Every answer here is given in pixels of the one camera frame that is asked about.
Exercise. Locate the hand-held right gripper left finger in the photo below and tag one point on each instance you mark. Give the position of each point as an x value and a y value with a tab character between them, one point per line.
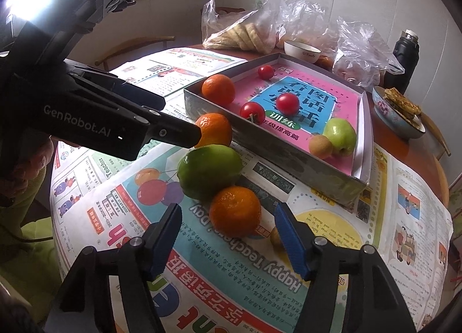
162	242

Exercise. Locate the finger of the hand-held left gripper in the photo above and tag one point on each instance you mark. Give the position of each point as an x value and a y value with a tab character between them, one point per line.
119	87
177	132

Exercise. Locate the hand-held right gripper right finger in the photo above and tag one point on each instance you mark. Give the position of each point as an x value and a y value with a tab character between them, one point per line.
290	242

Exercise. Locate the orange mandarin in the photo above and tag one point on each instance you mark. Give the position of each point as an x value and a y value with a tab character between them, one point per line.
218	89
216	129
235	211

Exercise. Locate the red tomato with stem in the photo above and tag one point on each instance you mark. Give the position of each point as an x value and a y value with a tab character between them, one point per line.
252	111

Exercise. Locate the grey cardboard box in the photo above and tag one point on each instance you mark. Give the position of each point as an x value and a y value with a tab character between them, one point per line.
274	160

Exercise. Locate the brown kiwi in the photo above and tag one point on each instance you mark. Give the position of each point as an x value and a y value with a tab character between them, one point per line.
321	146
276	238

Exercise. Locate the person's left hand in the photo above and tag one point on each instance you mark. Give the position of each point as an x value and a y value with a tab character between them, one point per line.
36	165

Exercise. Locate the wooden chair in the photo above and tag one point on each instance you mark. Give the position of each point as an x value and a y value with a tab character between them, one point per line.
137	44
438	134

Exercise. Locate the large green jujube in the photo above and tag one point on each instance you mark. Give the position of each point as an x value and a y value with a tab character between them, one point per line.
209	172

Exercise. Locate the colourful printed newspaper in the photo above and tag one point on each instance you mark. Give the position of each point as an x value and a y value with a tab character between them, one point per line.
223	282
180	66

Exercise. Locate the small red tomato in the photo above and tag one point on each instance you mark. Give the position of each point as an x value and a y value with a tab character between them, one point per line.
266	72

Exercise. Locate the person's green clothing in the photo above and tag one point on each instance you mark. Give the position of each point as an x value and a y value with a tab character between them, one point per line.
25	217

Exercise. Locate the large red tomato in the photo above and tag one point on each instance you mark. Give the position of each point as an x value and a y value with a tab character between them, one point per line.
287	104

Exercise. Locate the stack of flatbreads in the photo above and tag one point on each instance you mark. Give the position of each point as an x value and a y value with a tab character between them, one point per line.
245	37

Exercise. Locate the pink book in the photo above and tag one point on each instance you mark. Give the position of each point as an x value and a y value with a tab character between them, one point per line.
288	84

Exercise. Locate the clear plastic flatbread bag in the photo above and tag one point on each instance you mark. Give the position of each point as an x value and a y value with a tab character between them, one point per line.
234	19

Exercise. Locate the white ceramic bowl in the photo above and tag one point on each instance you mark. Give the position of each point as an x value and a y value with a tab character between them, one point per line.
302	52

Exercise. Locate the blue floral bowl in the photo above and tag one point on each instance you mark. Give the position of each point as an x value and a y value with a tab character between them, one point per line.
391	120

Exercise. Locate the tall clear plastic bag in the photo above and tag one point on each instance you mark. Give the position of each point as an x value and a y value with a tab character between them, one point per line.
296	8

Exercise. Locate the fried pancakes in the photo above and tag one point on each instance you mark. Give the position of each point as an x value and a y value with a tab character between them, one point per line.
402	105

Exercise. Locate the crumpled clear plastic bag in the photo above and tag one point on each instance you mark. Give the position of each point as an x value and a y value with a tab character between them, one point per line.
364	55

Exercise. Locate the black thermos flask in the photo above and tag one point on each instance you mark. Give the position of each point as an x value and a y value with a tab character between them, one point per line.
406	59

